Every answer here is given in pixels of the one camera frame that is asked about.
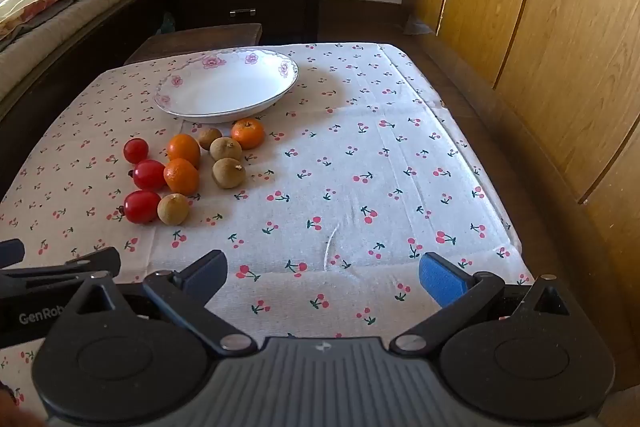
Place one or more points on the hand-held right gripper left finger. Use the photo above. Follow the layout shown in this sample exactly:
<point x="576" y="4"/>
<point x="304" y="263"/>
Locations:
<point x="210" y="269"/>

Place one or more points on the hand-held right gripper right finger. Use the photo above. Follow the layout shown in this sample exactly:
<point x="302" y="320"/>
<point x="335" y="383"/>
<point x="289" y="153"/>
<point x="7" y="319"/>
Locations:
<point x="442" y="279"/>

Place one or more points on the wooden wardrobe doors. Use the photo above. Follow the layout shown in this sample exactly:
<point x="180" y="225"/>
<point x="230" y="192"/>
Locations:
<point x="550" y="32"/>

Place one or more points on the brown wooden stool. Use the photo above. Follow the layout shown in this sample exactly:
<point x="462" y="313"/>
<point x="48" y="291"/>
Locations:
<point x="200" y="39"/>

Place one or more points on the teal plastic bag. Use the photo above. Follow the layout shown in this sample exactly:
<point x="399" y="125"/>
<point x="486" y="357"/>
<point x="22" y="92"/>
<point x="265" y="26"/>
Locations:
<point x="167" y="26"/>

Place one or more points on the small orange mandarin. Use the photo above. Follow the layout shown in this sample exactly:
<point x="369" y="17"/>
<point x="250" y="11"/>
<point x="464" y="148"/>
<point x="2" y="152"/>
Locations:
<point x="248" y="133"/>
<point x="181" y="177"/>
<point x="184" y="149"/>

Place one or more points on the brown longan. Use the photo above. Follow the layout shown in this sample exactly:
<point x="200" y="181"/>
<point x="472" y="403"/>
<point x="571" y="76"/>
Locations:
<point x="228" y="173"/>
<point x="173" y="209"/>
<point x="208" y="137"/>
<point x="225" y="149"/>

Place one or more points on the white floral-rim plate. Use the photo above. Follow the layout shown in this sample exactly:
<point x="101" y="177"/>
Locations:
<point x="225" y="92"/>

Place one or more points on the red cherry tomato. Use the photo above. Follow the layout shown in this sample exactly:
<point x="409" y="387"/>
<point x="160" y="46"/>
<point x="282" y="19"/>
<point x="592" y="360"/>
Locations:
<point x="142" y="206"/>
<point x="135" y="150"/>
<point x="149" y="174"/>

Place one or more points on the cherry print tablecloth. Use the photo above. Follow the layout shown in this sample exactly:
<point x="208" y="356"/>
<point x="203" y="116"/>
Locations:
<point x="350" y="157"/>

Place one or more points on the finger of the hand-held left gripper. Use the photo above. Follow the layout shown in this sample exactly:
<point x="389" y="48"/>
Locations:
<point x="10" y="252"/>
<point x="95" y="261"/>

